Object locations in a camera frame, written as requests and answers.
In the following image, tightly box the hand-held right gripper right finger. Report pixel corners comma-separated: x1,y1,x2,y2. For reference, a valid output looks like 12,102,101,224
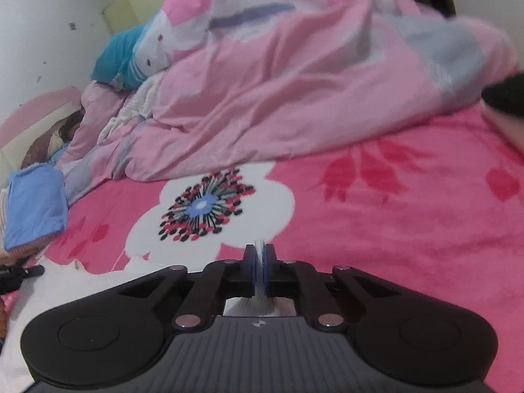
264,244,404,333

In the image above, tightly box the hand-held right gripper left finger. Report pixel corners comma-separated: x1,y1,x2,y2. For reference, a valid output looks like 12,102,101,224
116,244,258,332

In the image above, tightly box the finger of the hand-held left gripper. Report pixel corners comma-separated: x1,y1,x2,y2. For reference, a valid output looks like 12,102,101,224
0,264,45,295

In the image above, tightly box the white sweatshirt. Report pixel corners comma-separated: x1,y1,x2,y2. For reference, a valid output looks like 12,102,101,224
0,237,297,393

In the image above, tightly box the stack of folded clothes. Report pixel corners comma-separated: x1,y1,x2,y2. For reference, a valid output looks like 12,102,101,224
0,188,47,263

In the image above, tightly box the light blue folded cloth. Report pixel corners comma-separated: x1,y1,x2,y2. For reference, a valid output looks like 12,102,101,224
4,166,69,251

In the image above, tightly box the purple patterned pillow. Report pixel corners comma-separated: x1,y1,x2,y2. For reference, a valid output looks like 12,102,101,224
20,119,69,169

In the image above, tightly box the pink and white headboard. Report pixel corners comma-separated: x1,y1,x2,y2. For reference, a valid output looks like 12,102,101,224
0,86,83,165

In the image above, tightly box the pink printed quilt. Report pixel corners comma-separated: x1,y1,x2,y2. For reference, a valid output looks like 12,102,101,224
55,0,521,206

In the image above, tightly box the cream knitted garment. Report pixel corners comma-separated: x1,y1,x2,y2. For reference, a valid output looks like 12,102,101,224
97,76,159,145

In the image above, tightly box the teal striped cloth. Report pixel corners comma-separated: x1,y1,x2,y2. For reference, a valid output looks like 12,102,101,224
91,25,149,91

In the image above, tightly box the pale pink folded garment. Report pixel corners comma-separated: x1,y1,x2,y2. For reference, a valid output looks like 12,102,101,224
483,104,524,153

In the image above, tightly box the pale yellow wardrobe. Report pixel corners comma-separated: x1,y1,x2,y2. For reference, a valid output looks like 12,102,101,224
100,0,173,36

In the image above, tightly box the black folded garment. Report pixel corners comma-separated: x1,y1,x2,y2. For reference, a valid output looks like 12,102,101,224
481,74,524,116

